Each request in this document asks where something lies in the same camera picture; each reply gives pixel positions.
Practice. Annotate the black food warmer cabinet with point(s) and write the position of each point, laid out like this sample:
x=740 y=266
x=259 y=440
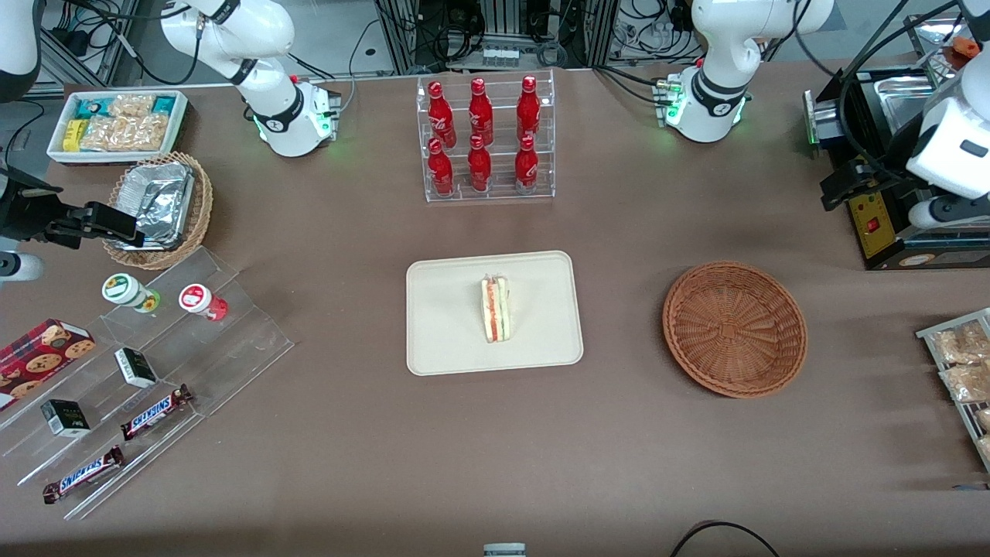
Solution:
x=870 y=224

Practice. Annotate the snickers bar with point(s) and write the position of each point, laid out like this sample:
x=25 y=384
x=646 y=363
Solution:
x=155 y=412
x=83 y=474

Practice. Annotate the triangle sandwich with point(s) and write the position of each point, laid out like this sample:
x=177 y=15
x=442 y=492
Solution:
x=495 y=309

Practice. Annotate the red lid cup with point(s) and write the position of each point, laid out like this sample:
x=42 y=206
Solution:
x=197 y=299

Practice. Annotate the red cola bottle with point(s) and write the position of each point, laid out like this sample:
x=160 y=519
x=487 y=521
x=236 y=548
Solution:
x=479 y=166
x=441 y=170
x=441 y=116
x=526 y=166
x=528 y=108
x=480 y=112

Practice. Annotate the white snack bin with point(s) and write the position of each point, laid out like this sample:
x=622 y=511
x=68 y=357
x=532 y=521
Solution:
x=56 y=147

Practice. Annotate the clear acrylic step display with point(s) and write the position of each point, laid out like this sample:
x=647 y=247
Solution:
x=232 y=340

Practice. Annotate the clear bag of snacks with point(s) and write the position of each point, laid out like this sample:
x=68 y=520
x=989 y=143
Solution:
x=967 y=383
x=984 y=419
x=985 y=449
x=959 y=344

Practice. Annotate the large clear nut bag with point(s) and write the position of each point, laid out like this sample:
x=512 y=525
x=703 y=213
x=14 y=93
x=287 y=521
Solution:
x=128 y=133

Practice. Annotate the small grey device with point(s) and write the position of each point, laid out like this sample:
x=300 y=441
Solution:
x=504 y=551

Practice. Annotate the steel warmer pan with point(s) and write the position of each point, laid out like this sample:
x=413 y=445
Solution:
x=901 y=100

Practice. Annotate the tray of packaged snacks right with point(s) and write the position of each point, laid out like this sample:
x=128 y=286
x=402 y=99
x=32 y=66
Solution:
x=928 y=334

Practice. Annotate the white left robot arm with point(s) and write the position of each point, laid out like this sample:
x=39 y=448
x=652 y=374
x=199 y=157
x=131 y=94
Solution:
x=719 y=46

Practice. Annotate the round brown wicker basket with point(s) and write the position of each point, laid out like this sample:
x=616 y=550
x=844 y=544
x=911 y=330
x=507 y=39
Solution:
x=735 y=329

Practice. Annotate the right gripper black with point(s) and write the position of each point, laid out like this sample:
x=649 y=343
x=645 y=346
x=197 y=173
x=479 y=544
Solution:
x=22 y=210

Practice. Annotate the teal snack pack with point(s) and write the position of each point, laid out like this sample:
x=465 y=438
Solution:
x=164 y=104
x=93 y=108

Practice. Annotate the clear acrylic bottle rack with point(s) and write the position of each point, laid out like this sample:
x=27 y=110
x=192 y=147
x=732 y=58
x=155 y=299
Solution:
x=495 y=197

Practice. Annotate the aluminium foil container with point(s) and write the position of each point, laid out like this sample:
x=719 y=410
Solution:
x=158 y=201

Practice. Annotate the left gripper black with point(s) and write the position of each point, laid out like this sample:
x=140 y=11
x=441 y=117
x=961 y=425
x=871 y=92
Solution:
x=884 y=165

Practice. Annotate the green lid cup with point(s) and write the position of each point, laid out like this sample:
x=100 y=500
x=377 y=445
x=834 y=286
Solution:
x=124 y=289

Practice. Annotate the small clear nut bag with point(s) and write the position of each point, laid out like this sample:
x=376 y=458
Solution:
x=131 y=105

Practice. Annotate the cream plastic tray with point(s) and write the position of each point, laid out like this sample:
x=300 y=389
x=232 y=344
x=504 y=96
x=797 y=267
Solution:
x=448 y=317

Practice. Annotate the small tan wicker basket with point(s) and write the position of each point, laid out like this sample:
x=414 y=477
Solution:
x=203 y=201

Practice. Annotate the yellow snack pack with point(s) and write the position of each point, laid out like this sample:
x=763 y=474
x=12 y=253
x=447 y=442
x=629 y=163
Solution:
x=73 y=135

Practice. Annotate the red cookie box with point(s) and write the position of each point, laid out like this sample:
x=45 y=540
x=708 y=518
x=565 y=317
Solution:
x=39 y=356

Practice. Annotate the small black box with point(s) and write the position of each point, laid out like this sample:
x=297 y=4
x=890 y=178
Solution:
x=135 y=367
x=66 y=418

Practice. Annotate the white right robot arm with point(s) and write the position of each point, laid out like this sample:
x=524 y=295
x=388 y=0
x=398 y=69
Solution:
x=267 y=31

